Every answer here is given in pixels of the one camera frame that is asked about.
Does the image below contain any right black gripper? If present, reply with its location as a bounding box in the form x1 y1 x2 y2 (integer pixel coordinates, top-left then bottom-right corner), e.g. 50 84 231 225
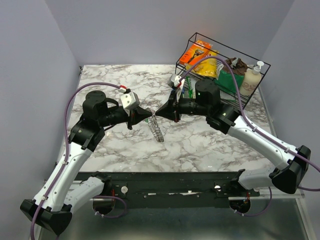
155 89 210 122

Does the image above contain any silver keyring chain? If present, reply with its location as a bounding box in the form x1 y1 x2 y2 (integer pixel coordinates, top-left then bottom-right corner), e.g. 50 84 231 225
144 107 165 143

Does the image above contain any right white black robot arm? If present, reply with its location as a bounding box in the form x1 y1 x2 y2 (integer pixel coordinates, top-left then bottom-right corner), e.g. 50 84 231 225
155 79 311 196

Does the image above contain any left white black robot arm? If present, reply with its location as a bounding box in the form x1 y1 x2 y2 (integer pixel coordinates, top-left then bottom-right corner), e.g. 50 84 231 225
20 90 152 236

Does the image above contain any green white snack packet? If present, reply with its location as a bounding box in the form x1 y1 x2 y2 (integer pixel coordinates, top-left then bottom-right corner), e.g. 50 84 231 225
184 76 199 99

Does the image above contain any yellow chips bag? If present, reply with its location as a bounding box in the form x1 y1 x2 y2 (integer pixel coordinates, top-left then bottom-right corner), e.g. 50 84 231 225
191 50 218 78

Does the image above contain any green brown paper bag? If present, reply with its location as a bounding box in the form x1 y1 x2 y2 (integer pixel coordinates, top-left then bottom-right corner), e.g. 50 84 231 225
215 57 248 94

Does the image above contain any orange razor box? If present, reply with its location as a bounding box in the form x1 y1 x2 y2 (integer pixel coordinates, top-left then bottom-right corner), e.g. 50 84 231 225
179 40 212 67

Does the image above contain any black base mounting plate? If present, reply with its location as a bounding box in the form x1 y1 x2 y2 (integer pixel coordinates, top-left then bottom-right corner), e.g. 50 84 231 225
75 171 260 209

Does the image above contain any cream pump lotion bottle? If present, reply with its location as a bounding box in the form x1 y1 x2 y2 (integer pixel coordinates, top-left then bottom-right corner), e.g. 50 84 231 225
239 60 265 96

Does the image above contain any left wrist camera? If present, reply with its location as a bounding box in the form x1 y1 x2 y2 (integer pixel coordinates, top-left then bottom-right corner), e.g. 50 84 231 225
120 91 140 110

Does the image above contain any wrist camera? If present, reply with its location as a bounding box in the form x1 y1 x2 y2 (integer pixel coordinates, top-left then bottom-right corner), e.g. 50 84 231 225
120 91 140 110
167 74 185 102

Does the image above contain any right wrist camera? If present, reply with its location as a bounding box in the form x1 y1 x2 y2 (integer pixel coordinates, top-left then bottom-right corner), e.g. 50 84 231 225
167 74 185 102

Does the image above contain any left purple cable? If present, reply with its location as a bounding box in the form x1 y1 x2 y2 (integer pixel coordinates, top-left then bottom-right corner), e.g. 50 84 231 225
29 82 128 240

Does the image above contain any purple cable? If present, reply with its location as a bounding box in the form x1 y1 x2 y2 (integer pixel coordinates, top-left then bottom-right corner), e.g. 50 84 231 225
177 55 320 217
29 82 128 240

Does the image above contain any black wire shelf rack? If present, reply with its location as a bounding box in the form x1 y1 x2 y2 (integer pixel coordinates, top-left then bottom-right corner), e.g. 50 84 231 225
175 32 271 109

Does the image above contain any aluminium extrusion rail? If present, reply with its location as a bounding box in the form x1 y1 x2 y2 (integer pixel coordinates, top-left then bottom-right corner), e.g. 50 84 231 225
68 181 305 200

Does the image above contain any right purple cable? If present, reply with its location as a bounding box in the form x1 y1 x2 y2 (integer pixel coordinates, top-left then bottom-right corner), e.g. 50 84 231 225
177 55 320 217

